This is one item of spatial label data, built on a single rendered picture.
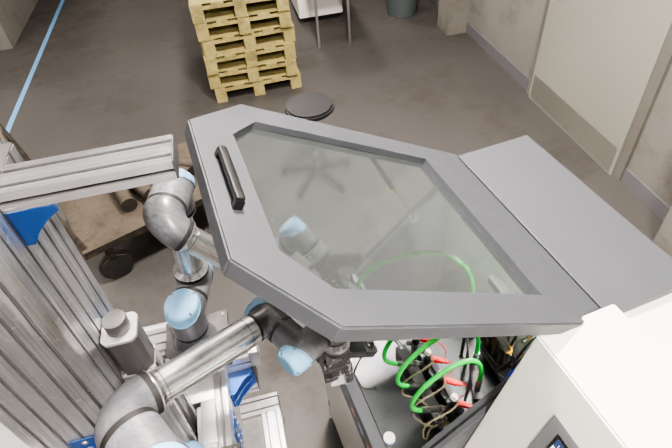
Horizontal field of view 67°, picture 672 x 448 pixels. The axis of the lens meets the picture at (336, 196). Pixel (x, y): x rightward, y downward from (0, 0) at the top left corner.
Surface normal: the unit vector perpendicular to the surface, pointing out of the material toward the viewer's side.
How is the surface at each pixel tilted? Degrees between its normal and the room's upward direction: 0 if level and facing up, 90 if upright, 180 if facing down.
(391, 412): 0
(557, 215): 0
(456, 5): 90
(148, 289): 0
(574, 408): 76
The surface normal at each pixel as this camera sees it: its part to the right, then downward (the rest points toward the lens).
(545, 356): -0.92, 0.10
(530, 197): -0.06, -0.74
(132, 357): 0.24, 0.65
